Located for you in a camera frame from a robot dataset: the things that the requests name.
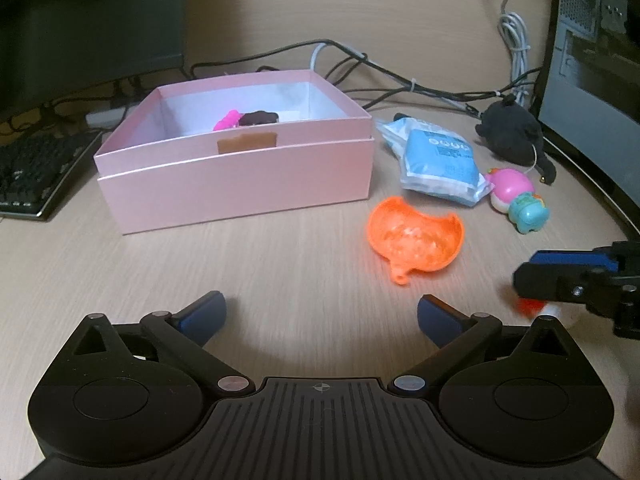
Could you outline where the pink round toy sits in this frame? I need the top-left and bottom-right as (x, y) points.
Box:
(486, 167), (537, 216)

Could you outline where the black computer case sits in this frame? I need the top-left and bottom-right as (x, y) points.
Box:
(530, 0), (640, 231)

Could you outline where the pink cardboard box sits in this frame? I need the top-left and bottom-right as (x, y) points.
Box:
(94, 70), (376, 235)

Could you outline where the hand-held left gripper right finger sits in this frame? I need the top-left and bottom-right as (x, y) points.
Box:
(392, 294), (573, 398)

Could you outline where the black keyboard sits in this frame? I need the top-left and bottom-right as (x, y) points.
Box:
(0, 130), (103, 222)

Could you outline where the teal small toy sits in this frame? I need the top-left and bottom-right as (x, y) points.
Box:
(507, 192), (551, 235)

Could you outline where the wooden desktop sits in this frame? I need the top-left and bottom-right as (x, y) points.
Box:
(0, 35), (640, 480)

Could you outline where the small orange white toy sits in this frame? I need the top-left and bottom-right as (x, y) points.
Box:
(517, 296), (583, 328)

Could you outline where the white power strip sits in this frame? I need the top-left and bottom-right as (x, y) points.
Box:
(85, 102), (143, 128)

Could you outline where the grey cable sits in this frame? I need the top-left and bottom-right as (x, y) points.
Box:
(310, 42), (478, 113)

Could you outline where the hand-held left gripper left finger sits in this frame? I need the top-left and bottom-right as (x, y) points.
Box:
(74, 290), (253, 396)

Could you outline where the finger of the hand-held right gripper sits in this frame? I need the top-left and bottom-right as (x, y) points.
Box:
(529, 241), (640, 283)
(512, 260), (640, 341)

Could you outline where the dark brown toy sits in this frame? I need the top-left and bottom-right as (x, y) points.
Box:
(237, 109), (281, 127)

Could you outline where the black plush toy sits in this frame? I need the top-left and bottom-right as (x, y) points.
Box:
(474, 94), (557, 173)

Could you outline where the pink toy strainer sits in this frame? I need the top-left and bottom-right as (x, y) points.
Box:
(212, 109), (242, 133)

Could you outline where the blue tissue packet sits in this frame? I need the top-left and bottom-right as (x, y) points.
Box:
(376, 117), (496, 208)

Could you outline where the orange plastic shell toy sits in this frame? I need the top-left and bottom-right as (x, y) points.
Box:
(368, 196), (466, 287)

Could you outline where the white cable bundle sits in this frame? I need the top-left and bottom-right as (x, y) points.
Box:
(487, 0), (533, 106)

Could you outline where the black computer monitor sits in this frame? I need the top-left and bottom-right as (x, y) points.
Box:
(0, 0), (187, 111)

